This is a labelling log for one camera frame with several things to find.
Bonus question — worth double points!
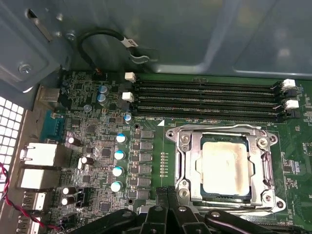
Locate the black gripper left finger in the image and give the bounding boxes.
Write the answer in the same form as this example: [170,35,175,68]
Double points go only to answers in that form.
[69,186,169,234]

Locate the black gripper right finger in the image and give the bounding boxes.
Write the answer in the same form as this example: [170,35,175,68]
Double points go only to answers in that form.
[168,186,309,234]

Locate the thin wire locking lever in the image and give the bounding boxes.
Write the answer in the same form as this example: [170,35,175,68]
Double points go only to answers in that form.
[187,203,281,217]
[174,123,269,137]

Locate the silver CPU chip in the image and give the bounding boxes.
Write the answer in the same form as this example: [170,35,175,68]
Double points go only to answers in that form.
[199,135,254,198]

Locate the CPU socket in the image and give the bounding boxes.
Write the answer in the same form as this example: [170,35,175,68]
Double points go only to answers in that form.
[165,123,287,218]

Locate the black fan connector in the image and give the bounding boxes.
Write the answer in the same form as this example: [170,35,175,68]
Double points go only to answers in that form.
[75,187,91,208]

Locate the green motherboard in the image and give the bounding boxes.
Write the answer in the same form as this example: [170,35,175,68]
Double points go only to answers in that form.
[40,70,312,234]

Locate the black RAM slot white clip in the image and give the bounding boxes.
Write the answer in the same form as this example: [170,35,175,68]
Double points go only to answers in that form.
[124,72,297,93]
[121,92,300,111]

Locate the silver rear port block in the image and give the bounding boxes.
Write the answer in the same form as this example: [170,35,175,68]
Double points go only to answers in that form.
[19,142,59,167]
[38,87,61,102]
[22,191,47,211]
[16,168,62,190]

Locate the blue rear port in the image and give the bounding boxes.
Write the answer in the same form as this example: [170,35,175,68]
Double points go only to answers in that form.
[39,109,66,141]

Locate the black PC case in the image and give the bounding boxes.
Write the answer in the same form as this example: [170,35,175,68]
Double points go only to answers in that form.
[0,0,312,234]

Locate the red and black twisted wire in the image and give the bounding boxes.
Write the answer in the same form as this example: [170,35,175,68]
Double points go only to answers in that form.
[0,162,61,232]

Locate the metal cable clip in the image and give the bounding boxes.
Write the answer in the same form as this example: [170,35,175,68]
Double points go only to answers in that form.
[128,47,159,64]

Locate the black cable white label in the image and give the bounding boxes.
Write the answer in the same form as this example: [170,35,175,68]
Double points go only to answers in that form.
[77,29,140,74]

